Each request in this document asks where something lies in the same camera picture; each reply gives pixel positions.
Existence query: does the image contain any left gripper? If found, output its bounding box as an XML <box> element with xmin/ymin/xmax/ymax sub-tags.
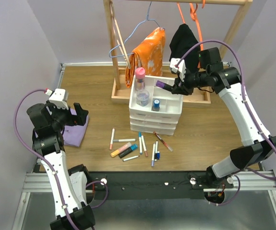
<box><xmin>47</xmin><ymin>99</ymin><xmax>89</xmax><ymax>130</ymax></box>

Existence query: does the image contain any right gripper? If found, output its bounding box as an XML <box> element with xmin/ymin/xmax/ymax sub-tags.
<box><xmin>171</xmin><ymin>67</ymin><xmax>209</xmax><ymax>96</ymax></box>

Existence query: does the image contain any purple black highlighter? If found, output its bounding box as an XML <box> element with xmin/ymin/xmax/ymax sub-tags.
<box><xmin>156</xmin><ymin>80</ymin><xmax>173</xmax><ymax>92</ymax></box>

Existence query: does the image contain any blue lid small jar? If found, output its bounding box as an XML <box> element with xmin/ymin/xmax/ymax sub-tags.
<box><xmin>152</xmin><ymin>99</ymin><xmax>160</xmax><ymax>112</ymax></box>

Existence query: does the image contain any clear paperclip jar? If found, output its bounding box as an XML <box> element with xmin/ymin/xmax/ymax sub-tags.
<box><xmin>136</xmin><ymin>89</ymin><xmax>149</xmax><ymax>107</ymax></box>

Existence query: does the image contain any pink lid pen tube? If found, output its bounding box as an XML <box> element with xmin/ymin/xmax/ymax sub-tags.
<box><xmin>135</xmin><ymin>67</ymin><xmax>145</xmax><ymax>91</ymax></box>

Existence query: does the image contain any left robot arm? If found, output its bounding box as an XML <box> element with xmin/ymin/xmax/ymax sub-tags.
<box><xmin>26</xmin><ymin>102</ymin><xmax>95</xmax><ymax>230</ymax></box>

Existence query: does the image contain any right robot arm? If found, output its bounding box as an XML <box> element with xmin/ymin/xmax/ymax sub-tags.
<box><xmin>170</xmin><ymin>47</ymin><xmax>276</xmax><ymax>188</ymax></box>

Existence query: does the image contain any wooden clothes rack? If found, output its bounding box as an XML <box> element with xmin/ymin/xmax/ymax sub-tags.
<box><xmin>103</xmin><ymin>0</ymin><xmax>253</xmax><ymax>108</ymax></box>

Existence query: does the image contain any white drawer organizer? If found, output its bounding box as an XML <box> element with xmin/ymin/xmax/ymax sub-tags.
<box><xmin>129</xmin><ymin>75</ymin><xmax>183</xmax><ymax>136</ymax></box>

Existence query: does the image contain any orange patterned cloth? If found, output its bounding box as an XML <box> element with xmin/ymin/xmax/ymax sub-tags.
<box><xmin>125</xmin><ymin>27</ymin><xmax>166</xmax><ymax>88</ymax></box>

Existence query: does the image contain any yellow pink highlighter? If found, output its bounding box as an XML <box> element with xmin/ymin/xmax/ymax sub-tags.
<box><xmin>110</xmin><ymin>142</ymin><xmax>132</xmax><ymax>158</ymax></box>

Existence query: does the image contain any black garment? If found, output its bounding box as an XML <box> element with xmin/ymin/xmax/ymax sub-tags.
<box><xmin>169</xmin><ymin>23</ymin><xmax>201</xmax><ymax>73</ymax></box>

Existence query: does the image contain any red clear pen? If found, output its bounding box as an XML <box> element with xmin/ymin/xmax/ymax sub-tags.
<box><xmin>153</xmin><ymin>132</ymin><xmax>173</xmax><ymax>152</ymax></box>

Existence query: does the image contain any black white thin marker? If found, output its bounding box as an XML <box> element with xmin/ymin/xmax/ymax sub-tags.
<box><xmin>154</xmin><ymin>141</ymin><xmax>158</xmax><ymax>161</ymax></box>

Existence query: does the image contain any blue cap white marker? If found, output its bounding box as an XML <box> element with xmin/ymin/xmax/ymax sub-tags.
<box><xmin>138</xmin><ymin>132</ymin><xmax>143</xmax><ymax>155</ymax></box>

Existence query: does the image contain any grey cap white marker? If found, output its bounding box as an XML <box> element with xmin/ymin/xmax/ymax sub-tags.
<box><xmin>113</xmin><ymin>138</ymin><xmax>137</xmax><ymax>143</ymax></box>

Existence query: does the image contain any black teal highlighter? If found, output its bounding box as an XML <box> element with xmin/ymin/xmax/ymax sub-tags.
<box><xmin>119</xmin><ymin>144</ymin><xmax>138</xmax><ymax>159</ymax></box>

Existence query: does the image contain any small white black-tip pen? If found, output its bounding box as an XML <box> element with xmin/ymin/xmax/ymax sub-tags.
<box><xmin>122</xmin><ymin>155</ymin><xmax>140</xmax><ymax>162</ymax></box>

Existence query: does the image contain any lavender cap white marker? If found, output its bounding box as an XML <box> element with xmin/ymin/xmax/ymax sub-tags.
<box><xmin>151</xmin><ymin>143</ymin><xmax>156</xmax><ymax>167</ymax></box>

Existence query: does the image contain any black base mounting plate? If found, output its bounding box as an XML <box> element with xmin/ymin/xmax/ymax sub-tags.
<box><xmin>89</xmin><ymin>171</ymin><xmax>234</xmax><ymax>200</ymax></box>

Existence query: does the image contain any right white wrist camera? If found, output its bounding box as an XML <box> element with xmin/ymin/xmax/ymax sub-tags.
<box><xmin>169</xmin><ymin>58</ymin><xmax>186</xmax><ymax>81</ymax></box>

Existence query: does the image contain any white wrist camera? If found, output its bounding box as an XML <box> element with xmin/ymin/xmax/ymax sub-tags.
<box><xmin>45</xmin><ymin>89</ymin><xmax>69</xmax><ymax>110</ymax></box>
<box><xmin>169</xmin><ymin>58</ymin><xmax>186</xmax><ymax>81</ymax></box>

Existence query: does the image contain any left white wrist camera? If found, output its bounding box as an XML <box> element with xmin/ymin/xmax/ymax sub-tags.
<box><xmin>45</xmin><ymin>89</ymin><xmax>69</xmax><ymax>110</ymax></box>

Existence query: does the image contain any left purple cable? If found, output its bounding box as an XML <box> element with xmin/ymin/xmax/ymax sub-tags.
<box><xmin>13</xmin><ymin>89</ymin><xmax>77</xmax><ymax>230</ymax></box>

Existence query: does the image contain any blue wire hanger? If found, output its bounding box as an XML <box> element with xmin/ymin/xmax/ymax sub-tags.
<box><xmin>108</xmin><ymin>2</ymin><xmax>165</xmax><ymax>58</ymax></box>

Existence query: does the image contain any orange strap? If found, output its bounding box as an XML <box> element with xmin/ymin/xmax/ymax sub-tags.
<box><xmin>177</xmin><ymin>0</ymin><xmax>206</xmax><ymax>48</ymax></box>

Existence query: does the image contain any aluminium frame rail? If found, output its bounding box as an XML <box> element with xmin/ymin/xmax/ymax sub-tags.
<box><xmin>22</xmin><ymin>172</ymin><xmax>276</xmax><ymax>193</ymax></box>

